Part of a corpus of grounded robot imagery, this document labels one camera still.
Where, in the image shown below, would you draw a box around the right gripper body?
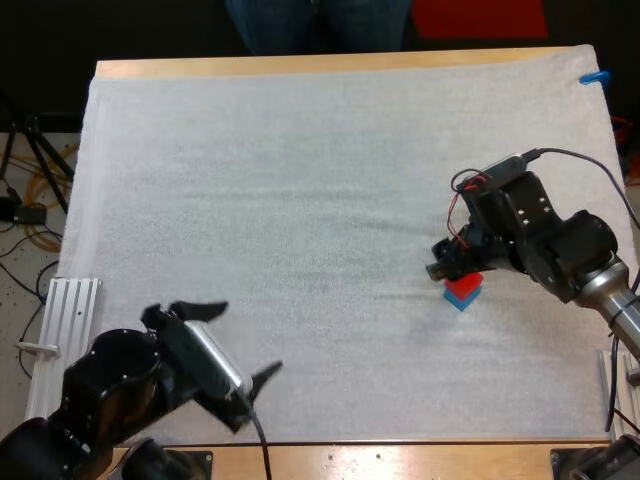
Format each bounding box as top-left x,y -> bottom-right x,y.
459,171 -> 562,275

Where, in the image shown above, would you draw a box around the silver clamp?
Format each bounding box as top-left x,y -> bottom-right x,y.
13,339 -> 62,359

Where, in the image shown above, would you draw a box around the red cube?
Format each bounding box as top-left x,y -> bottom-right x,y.
444,271 -> 486,295

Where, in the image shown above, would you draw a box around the ribbed aluminium rail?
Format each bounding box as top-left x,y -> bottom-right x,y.
24,277 -> 104,422

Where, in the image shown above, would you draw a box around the blue cube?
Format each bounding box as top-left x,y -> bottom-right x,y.
442,286 -> 484,314

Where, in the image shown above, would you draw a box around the person's legs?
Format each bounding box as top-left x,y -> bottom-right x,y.
224,0 -> 414,56

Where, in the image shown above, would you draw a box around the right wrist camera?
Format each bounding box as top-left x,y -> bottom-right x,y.
482,153 -> 532,184

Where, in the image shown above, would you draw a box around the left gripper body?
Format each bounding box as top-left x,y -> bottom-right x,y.
140,303 -> 254,434

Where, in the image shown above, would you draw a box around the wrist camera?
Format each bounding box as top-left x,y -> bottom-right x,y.
183,321 -> 254,400
482,153 -> 532,184

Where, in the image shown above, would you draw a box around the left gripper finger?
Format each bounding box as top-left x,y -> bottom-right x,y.
249,360 -> 285,401
168,300 -> 230,323

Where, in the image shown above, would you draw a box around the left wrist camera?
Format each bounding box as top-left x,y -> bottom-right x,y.
183,321 -> 254,400

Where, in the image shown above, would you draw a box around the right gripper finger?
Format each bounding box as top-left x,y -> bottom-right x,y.
425,234 -> 484,282

